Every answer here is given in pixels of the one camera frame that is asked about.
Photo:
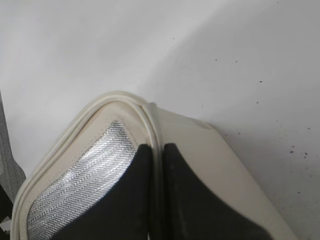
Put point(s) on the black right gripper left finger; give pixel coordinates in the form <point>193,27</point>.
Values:
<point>123,213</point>

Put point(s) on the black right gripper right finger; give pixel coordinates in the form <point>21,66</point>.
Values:
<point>196,213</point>

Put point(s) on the cream zippered bag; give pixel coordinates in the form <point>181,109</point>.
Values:
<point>99,145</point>

